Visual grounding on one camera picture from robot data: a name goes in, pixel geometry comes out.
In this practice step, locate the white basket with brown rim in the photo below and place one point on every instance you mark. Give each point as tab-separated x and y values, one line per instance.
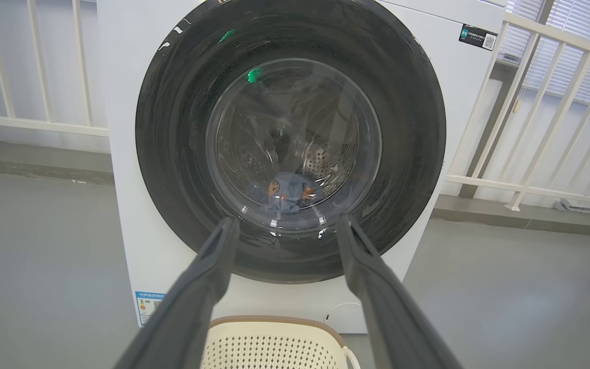
274	348

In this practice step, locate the blue energy label sticker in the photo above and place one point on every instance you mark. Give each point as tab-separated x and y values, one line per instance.
146	305

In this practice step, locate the white front-load washing machine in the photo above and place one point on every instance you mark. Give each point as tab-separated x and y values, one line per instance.
121	154

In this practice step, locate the blue cartoon print garment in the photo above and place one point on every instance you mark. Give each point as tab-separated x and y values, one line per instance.
290	197

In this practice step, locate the white slatted railing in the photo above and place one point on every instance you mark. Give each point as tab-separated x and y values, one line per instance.
34	123
530	187

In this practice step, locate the black QR code sticker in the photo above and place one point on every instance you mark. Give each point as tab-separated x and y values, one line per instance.
478	37

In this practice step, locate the round white filter cover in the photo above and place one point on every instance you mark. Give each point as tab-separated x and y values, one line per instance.
343	312

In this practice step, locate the white window blinds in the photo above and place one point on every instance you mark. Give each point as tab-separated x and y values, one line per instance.
582	31

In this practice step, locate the black round glass washer door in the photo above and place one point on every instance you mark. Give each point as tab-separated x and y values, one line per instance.
172	128

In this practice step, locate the grey flat floor object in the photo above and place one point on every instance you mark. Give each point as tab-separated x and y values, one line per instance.
582	207

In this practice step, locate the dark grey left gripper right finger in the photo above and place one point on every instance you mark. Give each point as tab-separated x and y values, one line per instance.
387	307

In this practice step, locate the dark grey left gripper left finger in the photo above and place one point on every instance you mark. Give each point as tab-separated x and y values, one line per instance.
187	307

